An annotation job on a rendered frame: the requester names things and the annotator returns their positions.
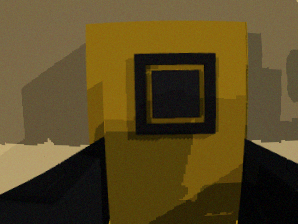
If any tan wooden floor panel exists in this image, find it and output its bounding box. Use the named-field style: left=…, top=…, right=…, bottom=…
left=0, top=0, right=298, bottom=194

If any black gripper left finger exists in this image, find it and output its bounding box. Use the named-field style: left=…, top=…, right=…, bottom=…
left=0, top=136, right=110, bottom=224

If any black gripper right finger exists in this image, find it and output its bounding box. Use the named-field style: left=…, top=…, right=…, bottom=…
left=238, top=139, right=298, bottom=224

